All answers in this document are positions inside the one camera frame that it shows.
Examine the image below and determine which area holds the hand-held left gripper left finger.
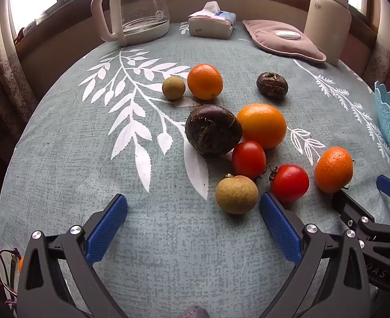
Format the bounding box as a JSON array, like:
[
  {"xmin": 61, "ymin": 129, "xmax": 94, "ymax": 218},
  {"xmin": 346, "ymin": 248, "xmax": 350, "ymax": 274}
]
[{"xmin": 16, "ymin": 193, "xmax": 129, "ymax": 318}]

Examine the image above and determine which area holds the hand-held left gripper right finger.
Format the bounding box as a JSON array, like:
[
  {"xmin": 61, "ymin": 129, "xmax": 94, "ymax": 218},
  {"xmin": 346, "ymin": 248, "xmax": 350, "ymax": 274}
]
[{"xmin": 259, "ymin": 192, "xmax": 372, "ymax": 318}]

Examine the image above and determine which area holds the red cherry tomato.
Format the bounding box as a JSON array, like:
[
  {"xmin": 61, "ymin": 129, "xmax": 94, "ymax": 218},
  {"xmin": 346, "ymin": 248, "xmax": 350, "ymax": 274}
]
[
  {"xmin": 270, "ymin": 164, "xmax": 310, "ymax": 203},
  {"xmin": 231, "ymin": 140, "xmax": 267, "ymax": 180}
]

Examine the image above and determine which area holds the large longan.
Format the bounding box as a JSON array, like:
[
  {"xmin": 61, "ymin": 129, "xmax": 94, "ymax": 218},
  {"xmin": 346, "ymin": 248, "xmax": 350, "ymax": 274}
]
[{"xmin": 215, "ymin": 174, "xmax": 259, "ymax": 215}]

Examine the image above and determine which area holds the large smooth orange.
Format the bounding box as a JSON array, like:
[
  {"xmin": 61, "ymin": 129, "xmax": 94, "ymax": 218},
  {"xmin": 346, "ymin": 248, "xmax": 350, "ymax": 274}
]
[{"xmin": 236, "ymin": 103, "xmax": 287, "ymax": 149}]

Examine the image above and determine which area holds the large dark water chestnut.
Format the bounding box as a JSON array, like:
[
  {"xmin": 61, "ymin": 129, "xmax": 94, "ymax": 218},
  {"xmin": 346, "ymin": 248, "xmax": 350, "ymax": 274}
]
[{"xmin": 185, "ymin": 104, "xmax": 243, "ymax": 156}]

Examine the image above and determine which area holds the small dark water chestnut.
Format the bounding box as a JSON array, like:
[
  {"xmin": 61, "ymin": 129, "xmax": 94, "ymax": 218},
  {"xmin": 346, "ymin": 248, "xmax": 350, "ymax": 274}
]
[{"xmin": 256, "ymin": 72, "xmax": 289, "ymax": 99}]

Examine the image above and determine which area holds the small longan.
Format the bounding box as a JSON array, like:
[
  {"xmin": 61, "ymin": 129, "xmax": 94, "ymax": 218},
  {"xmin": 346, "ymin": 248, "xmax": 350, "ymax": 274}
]
[{"xmin": 162, "ymin": 76, "xmax": 186, "ymax": 100}]

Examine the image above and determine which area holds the teal leaf print tablecloth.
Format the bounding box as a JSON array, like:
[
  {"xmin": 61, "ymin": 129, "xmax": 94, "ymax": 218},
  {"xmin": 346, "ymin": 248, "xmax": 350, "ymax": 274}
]
[{"xmin": 0, "ymin": 21, "xmax": 390, "ymax": 318}]

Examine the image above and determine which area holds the beige patterned curtain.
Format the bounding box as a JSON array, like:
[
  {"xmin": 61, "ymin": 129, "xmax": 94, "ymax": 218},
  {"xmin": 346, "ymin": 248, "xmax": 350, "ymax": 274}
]
[
  {"xmin": 0, "ymin": 3, "xmax": 38, "ymax": 130},
  {"xmin": 362, "ymin": 0, "xmax": 390, "ymax": 90}
]

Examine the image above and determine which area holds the pink electric heating pad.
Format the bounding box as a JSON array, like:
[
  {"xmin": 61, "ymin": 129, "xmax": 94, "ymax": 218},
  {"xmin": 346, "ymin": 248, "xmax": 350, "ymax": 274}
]
[{"xmin": 242, "ymin": 19, "xmax": 328, "ymax": 64}]

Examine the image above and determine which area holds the cream thermos jug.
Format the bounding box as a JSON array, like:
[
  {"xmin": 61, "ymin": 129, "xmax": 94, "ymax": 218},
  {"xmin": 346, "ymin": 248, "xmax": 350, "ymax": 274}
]
[{"xmin": 303, "ymin": 0, "xmax": 352, "ymax": 67}]

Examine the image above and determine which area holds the soft tissue pack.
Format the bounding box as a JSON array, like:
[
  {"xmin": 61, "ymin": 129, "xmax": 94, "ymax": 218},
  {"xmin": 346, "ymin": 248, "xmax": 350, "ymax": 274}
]
[{"xmin": 187, "ymin": 2, "xmax": 237, "ymax": 40}]

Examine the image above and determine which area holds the thin red cable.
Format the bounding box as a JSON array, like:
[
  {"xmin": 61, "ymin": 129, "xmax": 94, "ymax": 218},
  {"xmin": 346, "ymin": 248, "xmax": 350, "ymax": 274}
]
[{"xmin": 0, "ymin": 232, "xmax": 20, "ymax": 308}]

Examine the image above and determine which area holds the glass kettle white handle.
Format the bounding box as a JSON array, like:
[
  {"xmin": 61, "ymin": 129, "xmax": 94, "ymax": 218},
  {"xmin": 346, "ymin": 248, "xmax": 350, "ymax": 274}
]
[{"xmin": 91, "ymin": 0, "xmax": 171, "ymax": 47}]

